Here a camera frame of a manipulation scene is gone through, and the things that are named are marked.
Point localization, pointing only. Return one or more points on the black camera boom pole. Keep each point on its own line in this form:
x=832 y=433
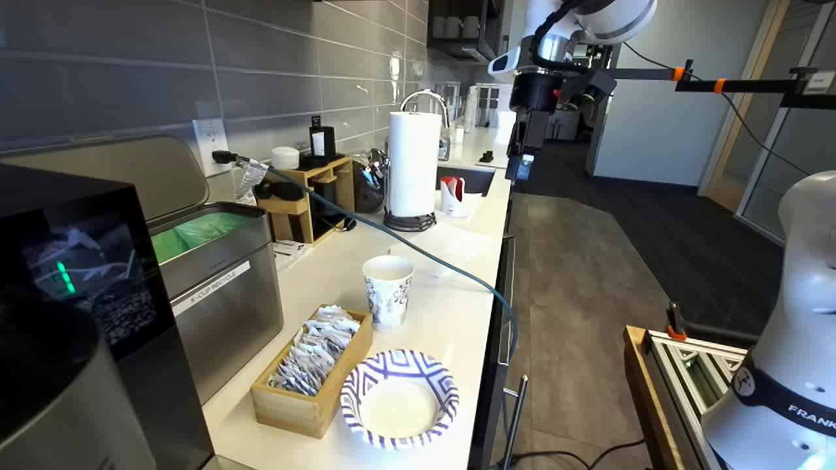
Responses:
x=806 y=87

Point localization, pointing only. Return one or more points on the wooden sachet box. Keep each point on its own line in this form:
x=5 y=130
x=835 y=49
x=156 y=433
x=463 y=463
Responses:
x=299 y=413

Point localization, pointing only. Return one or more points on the pile of white sachets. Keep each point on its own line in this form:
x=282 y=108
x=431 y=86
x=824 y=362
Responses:
x=315 y=352

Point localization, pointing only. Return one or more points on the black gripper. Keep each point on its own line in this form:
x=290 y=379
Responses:
x=533 y=101

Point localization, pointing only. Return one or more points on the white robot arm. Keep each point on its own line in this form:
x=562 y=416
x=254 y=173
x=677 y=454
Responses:
x=543 y=74

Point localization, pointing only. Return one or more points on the patterned paper cup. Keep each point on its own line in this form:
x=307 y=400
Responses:
x=387 y=292

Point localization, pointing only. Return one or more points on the blue and white paper plate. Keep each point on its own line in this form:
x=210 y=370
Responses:
x=399 y=400

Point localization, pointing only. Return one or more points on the white wall outlet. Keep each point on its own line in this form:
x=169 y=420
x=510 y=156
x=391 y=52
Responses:
x=210 y=138

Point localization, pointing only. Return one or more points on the paper towel roll on holder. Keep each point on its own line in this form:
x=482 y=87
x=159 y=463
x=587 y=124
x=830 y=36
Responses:
x=410 y=160

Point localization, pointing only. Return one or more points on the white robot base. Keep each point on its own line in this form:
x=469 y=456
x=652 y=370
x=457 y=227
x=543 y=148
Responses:
x=781 y=407

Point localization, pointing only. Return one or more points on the stainless steel appliance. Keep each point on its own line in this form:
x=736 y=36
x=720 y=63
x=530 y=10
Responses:
x=216 y=258

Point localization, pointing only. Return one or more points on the white small jar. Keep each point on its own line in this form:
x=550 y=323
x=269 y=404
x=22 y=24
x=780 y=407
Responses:
x=286 y=159

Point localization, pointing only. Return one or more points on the black coffee machine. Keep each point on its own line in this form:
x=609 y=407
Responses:
x=92 y=364

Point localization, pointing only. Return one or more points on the wooden shelf organizer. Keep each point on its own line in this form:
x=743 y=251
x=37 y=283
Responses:
x=312 y=202

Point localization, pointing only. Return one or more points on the dark glass bottle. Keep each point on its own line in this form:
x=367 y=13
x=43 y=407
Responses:
x=319 y=139

